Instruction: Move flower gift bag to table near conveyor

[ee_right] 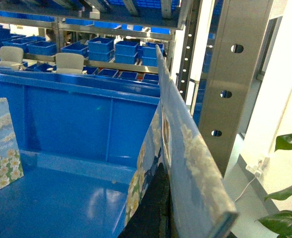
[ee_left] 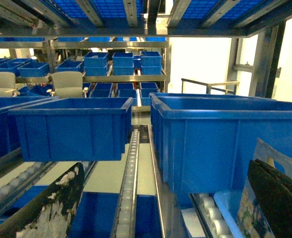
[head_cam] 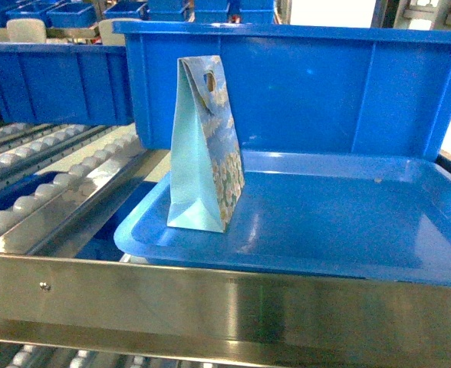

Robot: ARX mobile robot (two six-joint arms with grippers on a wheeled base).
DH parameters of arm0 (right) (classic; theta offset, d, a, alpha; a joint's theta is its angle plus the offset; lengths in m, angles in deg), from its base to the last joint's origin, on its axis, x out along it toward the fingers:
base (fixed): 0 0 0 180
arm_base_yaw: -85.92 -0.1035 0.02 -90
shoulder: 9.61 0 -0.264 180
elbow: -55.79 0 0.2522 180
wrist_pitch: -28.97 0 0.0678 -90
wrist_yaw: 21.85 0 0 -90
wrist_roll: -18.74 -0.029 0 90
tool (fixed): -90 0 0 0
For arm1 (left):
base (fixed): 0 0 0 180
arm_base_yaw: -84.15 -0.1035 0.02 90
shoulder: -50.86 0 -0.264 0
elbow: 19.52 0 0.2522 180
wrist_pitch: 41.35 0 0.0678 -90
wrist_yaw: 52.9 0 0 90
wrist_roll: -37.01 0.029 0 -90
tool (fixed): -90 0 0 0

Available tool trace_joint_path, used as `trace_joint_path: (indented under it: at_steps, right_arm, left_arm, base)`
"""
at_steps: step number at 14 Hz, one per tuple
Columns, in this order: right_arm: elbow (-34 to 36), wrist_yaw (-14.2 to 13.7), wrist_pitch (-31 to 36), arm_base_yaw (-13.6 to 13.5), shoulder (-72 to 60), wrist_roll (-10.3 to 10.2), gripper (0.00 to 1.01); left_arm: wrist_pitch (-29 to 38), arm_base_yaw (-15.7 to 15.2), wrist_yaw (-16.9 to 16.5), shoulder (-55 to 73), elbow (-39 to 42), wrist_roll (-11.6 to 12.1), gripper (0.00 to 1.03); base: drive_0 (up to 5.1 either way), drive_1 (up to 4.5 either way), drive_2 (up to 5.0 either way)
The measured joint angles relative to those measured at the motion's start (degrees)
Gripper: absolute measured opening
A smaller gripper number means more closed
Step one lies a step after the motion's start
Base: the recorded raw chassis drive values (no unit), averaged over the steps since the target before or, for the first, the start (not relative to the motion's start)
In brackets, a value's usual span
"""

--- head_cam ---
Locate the floral gift bag light blue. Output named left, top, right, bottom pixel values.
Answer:
left=167, top=55, right=245, bottom=233

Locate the white roller conveyor track far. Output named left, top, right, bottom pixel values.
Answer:
left=0, top=123, right=92, bottom=180

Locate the white roller conveyor track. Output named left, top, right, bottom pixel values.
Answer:
left=0, top=123, right=92, bottom=180
left=0, top=133, right=140, bottom=253

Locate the large blue plastic bin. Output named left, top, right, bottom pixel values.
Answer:
left=113, top=21, right=451, bottom=161

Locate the blue plastic tray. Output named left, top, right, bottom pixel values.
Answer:
left=114, top=151, right=451, bottom=286

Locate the blue plastic bin left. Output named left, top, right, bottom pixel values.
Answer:
left=0, top=43, right=133, bottom=126

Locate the grey office chair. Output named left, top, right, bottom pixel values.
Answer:
left=6, top=18, right=48, bottom=44

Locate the stainless steel rack front rail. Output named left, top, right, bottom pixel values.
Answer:
left=0, top=255, right=451, bottom=367

